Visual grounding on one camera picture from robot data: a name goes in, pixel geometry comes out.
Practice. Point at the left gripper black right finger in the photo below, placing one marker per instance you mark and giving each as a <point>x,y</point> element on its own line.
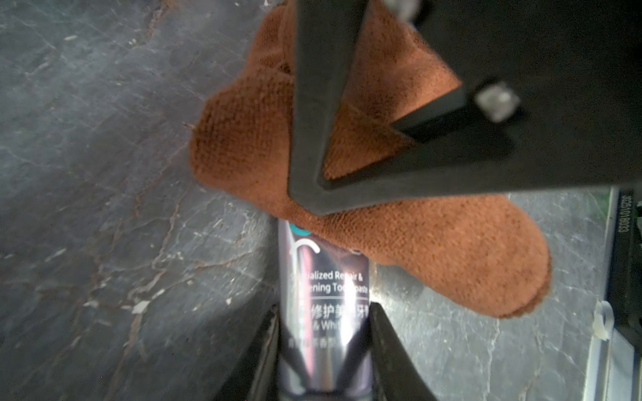
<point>395,377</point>

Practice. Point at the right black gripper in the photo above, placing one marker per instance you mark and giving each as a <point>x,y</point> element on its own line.
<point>551,97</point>

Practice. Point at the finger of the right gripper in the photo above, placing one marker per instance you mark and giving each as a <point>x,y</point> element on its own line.
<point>325,38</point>

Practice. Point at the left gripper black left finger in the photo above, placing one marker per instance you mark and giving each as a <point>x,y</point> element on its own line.
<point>254,377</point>

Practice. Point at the silver foil toothpaste tube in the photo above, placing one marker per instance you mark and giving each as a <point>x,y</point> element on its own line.
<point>324,327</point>

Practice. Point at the brown microfiber cloth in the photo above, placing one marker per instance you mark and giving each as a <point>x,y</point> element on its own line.
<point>480,251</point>

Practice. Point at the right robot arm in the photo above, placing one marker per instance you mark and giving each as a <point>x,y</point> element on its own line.
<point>615,367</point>

